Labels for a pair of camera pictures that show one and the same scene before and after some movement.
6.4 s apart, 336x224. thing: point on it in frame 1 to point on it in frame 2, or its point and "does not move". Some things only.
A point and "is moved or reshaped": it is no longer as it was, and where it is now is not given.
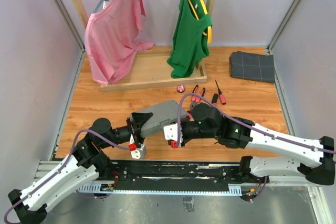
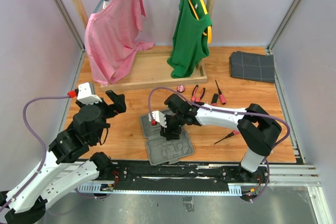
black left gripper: x=139 y=119 to x=119 y=105
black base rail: x=204 y=177 does not move
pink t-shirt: x=111 y=33 does not move
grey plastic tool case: x=162 y=114 is moved or reshaped
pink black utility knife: x=214 y=99 does not move
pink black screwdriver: x=222 y=96 does not move
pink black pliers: x=196 y=98 does not move
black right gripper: x=185 y=141 to x=168 y=132
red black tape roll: x=180 y=88 does not move
